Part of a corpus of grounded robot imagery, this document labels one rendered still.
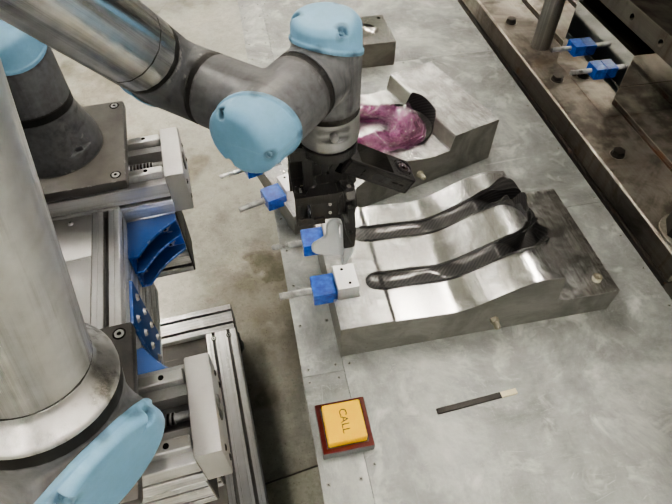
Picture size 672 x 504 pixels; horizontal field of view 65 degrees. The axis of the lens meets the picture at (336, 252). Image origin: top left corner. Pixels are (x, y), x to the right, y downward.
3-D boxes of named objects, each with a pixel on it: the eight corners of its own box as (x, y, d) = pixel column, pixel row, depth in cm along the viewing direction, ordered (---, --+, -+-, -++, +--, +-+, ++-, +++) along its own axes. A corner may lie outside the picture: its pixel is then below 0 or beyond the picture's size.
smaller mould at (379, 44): (323, 72, 146) (323, 49, 141) (314, 44, 155) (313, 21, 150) (394, 64, 149) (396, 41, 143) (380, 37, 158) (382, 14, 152)
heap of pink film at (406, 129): (337, 185, 110) (337, 156, 104) (299, 136, 120) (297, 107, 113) (439, 146, 118) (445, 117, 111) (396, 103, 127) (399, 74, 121)
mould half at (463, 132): (295, 235, 109) (291, 197, 100) (246, 160, 123) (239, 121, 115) (488, 157, 124) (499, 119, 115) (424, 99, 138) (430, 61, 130)
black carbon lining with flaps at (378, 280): (368, 300, 91) (371, 266, 83) (348, 230, 100) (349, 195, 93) (557, 268, 95) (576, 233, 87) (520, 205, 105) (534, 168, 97)
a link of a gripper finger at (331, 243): (312, 268, 79) (306, 215, 73) (351, 262, 79) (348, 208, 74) (315, 280, 76) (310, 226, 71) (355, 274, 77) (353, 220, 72)
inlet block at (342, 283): (282, 317, 89) (280, 299, 85) (278, 293, 92) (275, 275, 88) (358, 304, 91) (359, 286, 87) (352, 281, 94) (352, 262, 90)
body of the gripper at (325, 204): (289, 192, 76) (283, 123, 67) (348, 183, 77) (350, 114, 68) (297, 231, 71) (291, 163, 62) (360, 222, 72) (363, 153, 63)
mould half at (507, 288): (340, 357, 91) (340, 314, 81) (314, 243, 107) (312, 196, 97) (606, 309, 98) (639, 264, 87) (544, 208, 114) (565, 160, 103)
